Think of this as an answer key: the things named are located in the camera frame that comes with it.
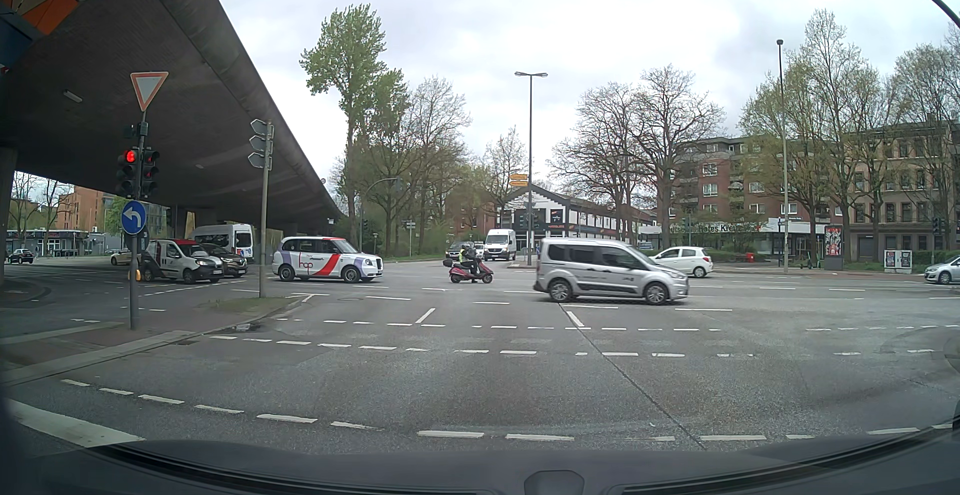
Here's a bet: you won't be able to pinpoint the white delivery van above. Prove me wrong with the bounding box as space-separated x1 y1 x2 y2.
483 228 518 262

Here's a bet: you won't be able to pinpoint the person on red scooter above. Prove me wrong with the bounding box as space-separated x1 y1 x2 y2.
442 245 495 286

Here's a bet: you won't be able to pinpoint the low building with dark roof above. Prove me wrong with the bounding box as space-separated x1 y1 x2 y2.
495 184 661 253

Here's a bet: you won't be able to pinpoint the silver van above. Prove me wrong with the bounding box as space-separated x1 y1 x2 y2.
533 237 690 306

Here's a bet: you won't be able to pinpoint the grey asphalt road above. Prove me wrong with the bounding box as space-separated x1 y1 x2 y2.
0 257 960 457

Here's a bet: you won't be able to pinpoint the white taxi with red stripe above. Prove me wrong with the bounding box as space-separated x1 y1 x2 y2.
271 236 384 284

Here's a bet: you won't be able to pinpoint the bare trees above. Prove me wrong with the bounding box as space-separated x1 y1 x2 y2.
549 64 727 250

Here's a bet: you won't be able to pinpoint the tall green tree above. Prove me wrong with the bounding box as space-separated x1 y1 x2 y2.
299 4 410 250

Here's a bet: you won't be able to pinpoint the white hatchback car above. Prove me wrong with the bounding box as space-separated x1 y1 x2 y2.
649 246 715 279

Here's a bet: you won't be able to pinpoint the car's own bonnet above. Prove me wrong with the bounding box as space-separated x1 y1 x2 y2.
15 426 960 495

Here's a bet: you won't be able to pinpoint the white bus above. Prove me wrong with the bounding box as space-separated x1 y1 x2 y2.
187 224 255 260

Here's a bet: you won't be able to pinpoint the white van with red roof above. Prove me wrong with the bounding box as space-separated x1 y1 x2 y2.
138 239 225 285

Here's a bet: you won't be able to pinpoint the traffic light with signs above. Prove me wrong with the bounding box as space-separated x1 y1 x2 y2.
114 71 170 331

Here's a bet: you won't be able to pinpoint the red brick apartment building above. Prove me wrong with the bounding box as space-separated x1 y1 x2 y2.
660 121 960 263

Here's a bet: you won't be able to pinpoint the large dark elevated building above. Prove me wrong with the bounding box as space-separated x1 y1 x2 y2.
0 0 345 286

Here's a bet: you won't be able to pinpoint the advertising column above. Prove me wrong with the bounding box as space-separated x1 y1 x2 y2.
822 225 844 271

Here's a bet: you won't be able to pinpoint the row of trees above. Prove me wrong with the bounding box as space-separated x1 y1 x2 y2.
738 9 960 263

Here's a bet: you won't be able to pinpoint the orange brick building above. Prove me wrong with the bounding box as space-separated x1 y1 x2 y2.
52 186 121 235

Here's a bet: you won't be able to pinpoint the kerbed traffic island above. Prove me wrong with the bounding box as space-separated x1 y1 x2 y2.
0 295 303 386

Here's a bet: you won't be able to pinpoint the silver car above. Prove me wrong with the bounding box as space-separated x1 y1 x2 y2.
923 256 960 286

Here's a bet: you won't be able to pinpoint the tall double lamp post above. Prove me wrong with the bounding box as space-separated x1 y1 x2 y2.
513 71 549 267

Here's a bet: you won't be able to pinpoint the grey traffic light post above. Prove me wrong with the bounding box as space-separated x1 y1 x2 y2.
248 119 276 299

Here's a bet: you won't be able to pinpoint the tall single lamp post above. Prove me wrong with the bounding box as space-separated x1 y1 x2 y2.
775 39 792 274

